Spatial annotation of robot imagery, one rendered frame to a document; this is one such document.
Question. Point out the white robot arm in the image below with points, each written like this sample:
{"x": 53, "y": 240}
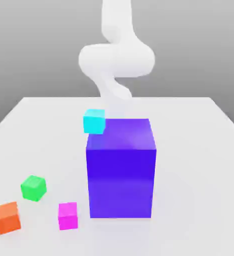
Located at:
{"x": 116, "y": 60}

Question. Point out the small cyan cube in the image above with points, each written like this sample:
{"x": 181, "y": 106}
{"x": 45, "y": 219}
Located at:
{"x": 93, "y": 122}

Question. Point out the small magenta cube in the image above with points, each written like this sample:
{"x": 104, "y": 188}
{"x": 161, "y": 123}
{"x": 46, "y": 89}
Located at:
{"x": 68, "y": 217}

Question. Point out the small green cube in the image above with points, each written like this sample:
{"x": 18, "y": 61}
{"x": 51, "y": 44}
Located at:
{"x": 33, "y": 188}

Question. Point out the small orange cube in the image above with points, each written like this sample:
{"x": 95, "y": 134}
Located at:
{"x": 8, "y": 219}

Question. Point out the large purple box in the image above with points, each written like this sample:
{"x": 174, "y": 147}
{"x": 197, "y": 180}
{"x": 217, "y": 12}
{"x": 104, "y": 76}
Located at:
{"x": 120, "y": 180}

